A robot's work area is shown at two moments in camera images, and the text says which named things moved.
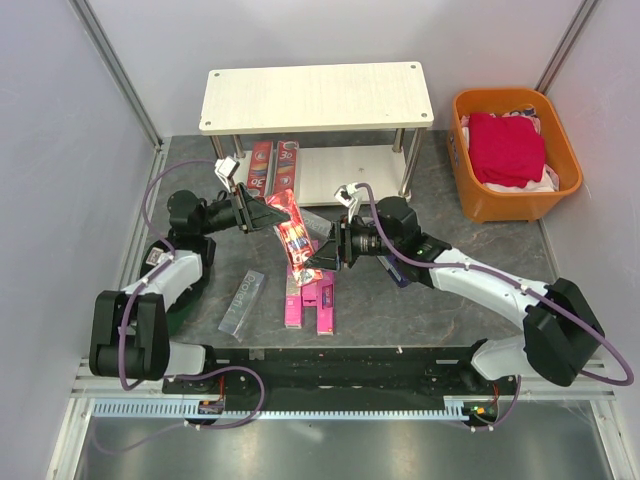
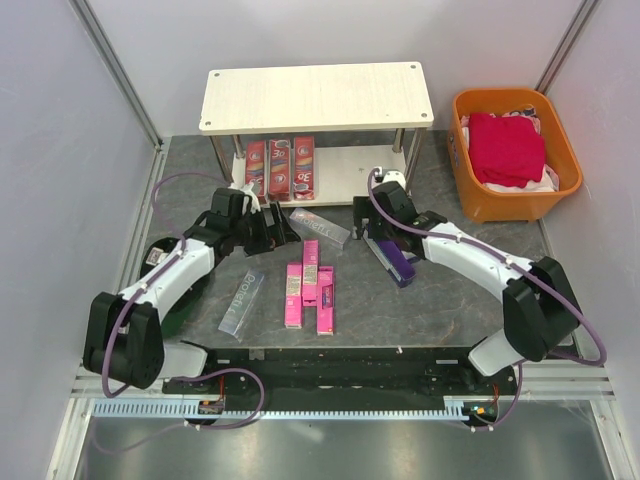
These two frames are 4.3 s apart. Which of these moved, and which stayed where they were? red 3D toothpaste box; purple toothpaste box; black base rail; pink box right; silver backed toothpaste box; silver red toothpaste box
Moved: silver red toothpaste box; red 3D toothpaste box
Stayed: purple toothpaste box; black base rail; silver backed toothpaste box; pink box right
